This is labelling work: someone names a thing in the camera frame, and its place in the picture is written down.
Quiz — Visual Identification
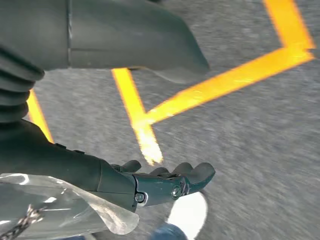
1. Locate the yellow floor tape square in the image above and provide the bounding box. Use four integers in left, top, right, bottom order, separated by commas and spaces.
26, 88, 55, 144
112, 0, 316, 167

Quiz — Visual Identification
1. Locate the transparent plastic wrap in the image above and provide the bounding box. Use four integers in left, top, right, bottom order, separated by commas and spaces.
0, 172, 140, 240

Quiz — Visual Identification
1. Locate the person's white shoe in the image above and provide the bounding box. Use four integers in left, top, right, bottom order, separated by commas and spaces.
167, 191, 208, 240

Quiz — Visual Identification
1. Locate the person's leg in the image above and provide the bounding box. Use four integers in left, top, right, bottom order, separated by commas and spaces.
149, 222, 189, 240

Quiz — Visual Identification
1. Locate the braided grey cable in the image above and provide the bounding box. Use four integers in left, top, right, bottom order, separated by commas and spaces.
0, 204, 47, 240

